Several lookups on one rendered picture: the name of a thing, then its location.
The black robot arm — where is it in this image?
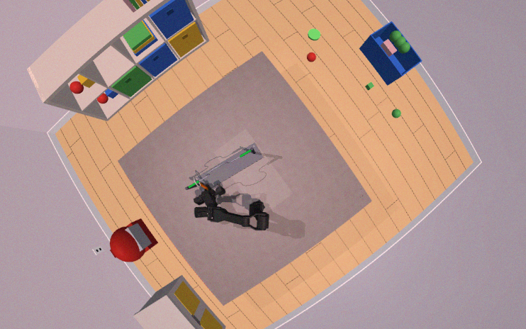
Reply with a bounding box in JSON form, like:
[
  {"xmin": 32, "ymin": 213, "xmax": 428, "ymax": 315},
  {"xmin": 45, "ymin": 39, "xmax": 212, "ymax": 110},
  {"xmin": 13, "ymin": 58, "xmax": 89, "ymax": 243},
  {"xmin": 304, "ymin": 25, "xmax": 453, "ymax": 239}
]
[{"xmin": 194, "ymin": 190, "xmax": 269, "ymax": 230}]

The dark grey two-post wire frame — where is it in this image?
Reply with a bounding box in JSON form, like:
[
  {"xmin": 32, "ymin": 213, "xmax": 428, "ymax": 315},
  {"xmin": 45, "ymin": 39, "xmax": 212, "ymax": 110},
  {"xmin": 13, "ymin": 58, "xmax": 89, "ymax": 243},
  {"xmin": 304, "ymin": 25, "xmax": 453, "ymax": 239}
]
[{"xmin": 185, "ymin": 143, "xmax": 263, "ymax": 190}]

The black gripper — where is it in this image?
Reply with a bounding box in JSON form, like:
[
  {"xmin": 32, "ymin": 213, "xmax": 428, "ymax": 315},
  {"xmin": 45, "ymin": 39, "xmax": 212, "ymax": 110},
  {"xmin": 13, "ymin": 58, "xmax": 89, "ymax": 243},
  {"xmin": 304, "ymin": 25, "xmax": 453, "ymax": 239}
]
[{"xmin": 194, "ymin": 184, "xmax": 226, "ymax": 207}]

